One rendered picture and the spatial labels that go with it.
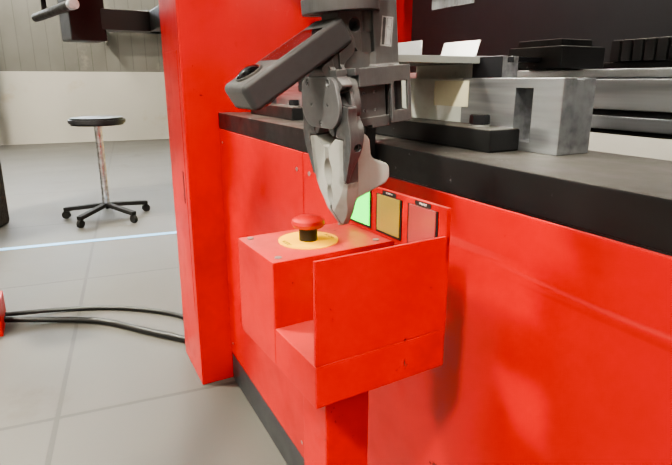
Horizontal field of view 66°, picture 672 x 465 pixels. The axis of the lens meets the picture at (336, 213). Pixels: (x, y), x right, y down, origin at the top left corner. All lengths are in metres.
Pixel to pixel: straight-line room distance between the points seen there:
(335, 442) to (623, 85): 0.69
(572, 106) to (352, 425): 0.47
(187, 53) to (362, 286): 1.18
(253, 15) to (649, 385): 1.39
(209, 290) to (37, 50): 8.00
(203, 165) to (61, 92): 7.87
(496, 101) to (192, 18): 1.03
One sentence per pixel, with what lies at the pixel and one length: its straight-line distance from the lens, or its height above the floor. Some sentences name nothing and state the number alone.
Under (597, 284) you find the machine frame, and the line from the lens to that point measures 0.54.
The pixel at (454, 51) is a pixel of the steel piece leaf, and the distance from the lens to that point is 0.90.
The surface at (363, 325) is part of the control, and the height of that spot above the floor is 0.74.
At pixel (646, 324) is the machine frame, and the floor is 0.76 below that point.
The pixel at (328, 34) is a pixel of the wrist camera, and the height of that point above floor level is 1.00.
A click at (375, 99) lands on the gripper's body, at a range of 0.50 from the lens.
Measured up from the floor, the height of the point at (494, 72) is 0.98.
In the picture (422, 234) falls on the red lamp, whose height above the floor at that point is 0.80.
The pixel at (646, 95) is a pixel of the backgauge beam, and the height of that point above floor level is 0.94.
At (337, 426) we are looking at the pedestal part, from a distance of 0.66.
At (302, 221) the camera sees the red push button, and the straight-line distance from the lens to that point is 0.61.
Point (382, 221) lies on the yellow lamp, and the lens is 0.63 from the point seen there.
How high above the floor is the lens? 0.97
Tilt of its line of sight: 14 degrees down
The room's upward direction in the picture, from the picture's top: straight up
